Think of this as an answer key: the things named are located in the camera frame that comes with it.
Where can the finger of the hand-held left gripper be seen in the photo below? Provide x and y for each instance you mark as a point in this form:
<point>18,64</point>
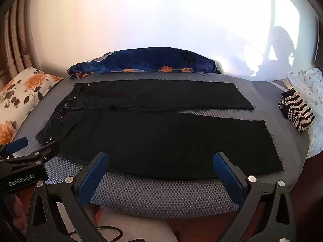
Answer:
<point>37,155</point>
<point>16,145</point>

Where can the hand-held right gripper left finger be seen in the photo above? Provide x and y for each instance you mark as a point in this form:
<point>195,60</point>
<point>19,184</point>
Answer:
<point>92,177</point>

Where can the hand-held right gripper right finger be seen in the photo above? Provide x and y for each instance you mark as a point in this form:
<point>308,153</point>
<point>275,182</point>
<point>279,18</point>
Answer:
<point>228,177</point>

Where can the black pants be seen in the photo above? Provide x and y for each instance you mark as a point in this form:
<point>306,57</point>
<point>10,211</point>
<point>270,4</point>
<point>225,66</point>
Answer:
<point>151,143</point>

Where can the white orange floral pillow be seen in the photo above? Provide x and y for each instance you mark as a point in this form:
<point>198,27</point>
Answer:
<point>22,93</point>

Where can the grey mesh mat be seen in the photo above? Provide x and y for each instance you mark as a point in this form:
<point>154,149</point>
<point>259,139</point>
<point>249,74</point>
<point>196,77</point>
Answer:
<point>151,198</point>

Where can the pale pink bed sheet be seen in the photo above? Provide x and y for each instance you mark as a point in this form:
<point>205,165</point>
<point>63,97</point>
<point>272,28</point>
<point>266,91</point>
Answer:
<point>143,230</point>

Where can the black white striped cloth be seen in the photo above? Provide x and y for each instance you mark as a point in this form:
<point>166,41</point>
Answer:
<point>297,111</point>

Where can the white patterned cloth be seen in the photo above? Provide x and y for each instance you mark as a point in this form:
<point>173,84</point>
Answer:
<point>311,85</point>

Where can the blue floral blanket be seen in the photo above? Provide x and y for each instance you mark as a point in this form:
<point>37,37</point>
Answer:
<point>151,60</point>

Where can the dark wooden frame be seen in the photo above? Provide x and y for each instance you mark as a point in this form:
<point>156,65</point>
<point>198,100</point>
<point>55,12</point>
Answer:
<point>319,45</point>

